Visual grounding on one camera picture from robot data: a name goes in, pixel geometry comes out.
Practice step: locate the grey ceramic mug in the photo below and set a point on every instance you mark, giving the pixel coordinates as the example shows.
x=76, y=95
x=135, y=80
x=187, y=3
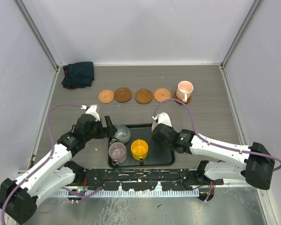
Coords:
x=122, y=135

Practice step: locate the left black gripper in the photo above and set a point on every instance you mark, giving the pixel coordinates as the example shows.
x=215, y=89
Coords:
x=111, y=129

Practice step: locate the white slotted cable duct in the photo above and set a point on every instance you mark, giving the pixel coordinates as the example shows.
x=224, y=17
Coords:
x=147, y=193

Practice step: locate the cream ceramic mug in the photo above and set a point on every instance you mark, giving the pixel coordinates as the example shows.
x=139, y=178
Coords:
x=154, y=124

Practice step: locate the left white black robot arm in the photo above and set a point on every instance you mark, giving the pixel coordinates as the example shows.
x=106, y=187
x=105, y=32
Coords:
x=20, y=198

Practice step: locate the lilac ceramic mug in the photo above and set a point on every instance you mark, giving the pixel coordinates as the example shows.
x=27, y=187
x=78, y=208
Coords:
x=118, y=153

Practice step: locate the aluminium frame rail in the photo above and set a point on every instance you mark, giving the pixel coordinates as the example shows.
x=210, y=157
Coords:
x=66, y=175

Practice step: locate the pink ceramic mug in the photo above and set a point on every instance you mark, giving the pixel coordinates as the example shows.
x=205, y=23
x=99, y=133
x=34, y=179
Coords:
x=184, y=91

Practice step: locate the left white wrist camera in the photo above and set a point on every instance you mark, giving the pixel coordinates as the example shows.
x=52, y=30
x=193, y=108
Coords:
x=92, y=110

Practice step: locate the black serving tray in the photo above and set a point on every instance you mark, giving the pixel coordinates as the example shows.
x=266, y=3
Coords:
x=157, y=156

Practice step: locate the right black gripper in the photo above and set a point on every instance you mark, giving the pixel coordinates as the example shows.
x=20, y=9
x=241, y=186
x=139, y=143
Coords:
x=170, y=127

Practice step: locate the yellow ceramic mug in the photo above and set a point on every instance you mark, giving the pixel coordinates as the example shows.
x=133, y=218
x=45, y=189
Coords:
x=139, y=150

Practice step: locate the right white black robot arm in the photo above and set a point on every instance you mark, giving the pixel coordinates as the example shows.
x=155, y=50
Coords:
x=253, y=164

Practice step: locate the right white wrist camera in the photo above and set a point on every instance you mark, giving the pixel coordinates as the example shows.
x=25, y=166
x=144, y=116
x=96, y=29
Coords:
x=162, y=118

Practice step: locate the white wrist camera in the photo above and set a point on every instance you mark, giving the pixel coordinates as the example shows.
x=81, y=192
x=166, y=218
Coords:
x=92, y=110
x=162, y=118

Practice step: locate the brown wooden saucer coaster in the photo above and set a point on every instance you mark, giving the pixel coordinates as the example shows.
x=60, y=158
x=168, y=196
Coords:
x=188, y=101
x=143, y=96
x=123, y=94

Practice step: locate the dark blue folded cloth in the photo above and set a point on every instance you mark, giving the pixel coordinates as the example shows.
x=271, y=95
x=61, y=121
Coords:
x=78, y=75

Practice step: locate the woven rattan coaster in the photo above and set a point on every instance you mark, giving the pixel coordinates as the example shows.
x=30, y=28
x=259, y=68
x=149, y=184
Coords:
x=162, y=94
x=106, y=96

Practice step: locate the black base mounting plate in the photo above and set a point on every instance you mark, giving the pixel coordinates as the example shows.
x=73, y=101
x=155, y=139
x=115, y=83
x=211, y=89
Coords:
x=139, y=179

